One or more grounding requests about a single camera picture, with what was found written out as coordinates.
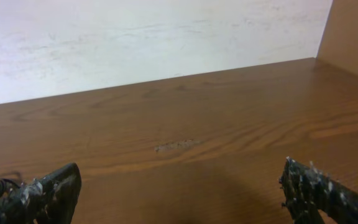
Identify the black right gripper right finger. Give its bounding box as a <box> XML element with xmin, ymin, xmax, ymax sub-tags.
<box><xmin>278</xmin><ymin>157</ymin><xmax>358</xmax><ymax>224</ymax></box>

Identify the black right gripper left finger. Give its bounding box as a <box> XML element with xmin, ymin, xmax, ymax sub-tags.
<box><xmin>0</xmin><ymin>163</ymin><xmax>81</xmax><ymax>224</ymax></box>

